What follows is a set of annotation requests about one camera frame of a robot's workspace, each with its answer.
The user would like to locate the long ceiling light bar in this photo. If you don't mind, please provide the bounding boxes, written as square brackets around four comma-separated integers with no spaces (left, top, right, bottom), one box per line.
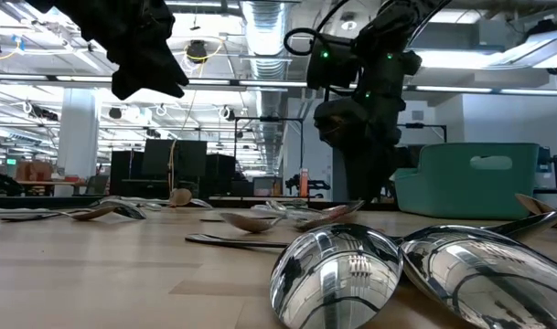
[414,84,557,97]

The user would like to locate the silver ceiling air duct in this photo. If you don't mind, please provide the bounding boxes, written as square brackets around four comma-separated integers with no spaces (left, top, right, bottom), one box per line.
[239,0,291,177]

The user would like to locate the teal plastic bin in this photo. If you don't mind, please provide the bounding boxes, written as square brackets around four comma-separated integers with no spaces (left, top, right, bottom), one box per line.
[391,142,541,220]

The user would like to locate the black background equipment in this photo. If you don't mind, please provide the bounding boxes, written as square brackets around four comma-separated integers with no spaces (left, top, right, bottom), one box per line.
[0,167,26,197]

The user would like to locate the orange upright device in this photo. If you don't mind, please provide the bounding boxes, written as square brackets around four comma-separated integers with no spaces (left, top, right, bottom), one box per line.
[298,167,310,198]

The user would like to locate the black cabinet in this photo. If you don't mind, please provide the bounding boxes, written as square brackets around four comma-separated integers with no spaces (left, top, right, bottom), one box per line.
[207,154,237,197]
[109,149,145,196]

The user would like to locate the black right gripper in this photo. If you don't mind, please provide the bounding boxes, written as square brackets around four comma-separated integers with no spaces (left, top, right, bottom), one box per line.
[313,86,411,202]

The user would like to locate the black metal stand frame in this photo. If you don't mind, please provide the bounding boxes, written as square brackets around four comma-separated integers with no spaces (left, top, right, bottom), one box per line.
[396,122,448,143]
[233,116,305,198]

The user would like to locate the black computer monitor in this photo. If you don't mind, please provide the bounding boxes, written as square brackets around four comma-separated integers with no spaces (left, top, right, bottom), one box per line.
[176,139,209,178]
[142,139,177,178]

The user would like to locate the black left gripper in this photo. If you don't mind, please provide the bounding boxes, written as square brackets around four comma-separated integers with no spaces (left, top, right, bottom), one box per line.
[76,0,190,101]

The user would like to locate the white square pillar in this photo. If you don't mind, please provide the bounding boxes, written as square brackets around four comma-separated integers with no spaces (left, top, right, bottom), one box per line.
[57,87,100,182]

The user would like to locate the yellow hanging cable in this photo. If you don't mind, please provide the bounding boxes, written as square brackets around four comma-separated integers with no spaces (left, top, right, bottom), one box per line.
[166,38,227,196]

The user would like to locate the brown cardboard box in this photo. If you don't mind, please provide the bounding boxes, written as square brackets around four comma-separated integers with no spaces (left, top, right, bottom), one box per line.
[16,160,54,183]

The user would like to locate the black ceiling dome device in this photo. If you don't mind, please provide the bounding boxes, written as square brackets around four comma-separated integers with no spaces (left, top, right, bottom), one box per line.
[186,39,209,64]

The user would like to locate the black clamp device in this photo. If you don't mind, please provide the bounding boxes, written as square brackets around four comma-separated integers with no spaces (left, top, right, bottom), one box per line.
[536,145,557,196]

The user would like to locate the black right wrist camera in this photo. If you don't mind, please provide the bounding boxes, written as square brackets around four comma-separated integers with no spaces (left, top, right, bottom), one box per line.
[306,32,359,91]

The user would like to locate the black looped cable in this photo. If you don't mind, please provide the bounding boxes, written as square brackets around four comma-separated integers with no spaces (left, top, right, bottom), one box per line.
[283,26,323,58]

